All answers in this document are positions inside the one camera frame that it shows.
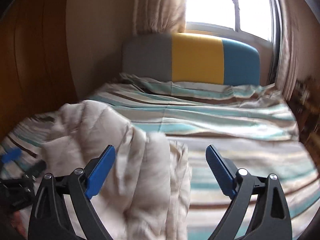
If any beige puffer jacket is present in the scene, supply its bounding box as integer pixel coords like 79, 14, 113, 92
41, 100, 191, 239

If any striped bed cover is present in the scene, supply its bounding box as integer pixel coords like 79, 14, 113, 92
1, 74, 319, 239

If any orange wooden wardrobe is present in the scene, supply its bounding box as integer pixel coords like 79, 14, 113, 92
1, 0, 78, 138

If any cluttered wooden side table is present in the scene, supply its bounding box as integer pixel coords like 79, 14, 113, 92
288, 76, 319, 165

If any grey yellow blue headboard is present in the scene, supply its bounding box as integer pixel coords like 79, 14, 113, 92
122, 34, 260, 86

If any beige patterned curtain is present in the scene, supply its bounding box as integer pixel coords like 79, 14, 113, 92
133, 0, 186, 35

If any window frame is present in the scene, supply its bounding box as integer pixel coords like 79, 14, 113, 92
186, 0, 281, 86

